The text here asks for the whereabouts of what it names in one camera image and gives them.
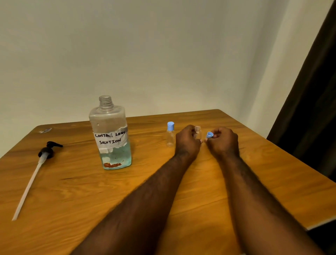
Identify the large clear labelled bottle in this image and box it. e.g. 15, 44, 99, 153
89, 95, 132, 170

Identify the person's left hand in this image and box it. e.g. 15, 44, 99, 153
175, 125, 202, 160

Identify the dark brown curtain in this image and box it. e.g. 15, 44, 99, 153
266, 0, 336, 183

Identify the person's right forearm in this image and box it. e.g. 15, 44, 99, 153
217, 154, 326, 255

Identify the small clear bottle blue cap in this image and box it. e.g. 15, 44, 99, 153
166, 121, 175, 147

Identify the person's right hand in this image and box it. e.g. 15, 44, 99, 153
204, 127, 240, 160

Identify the person's left forearm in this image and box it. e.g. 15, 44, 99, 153
70, 152, 195, 255

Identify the black pump dispenser with tube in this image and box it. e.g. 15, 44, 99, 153
12, 141, 63, 221

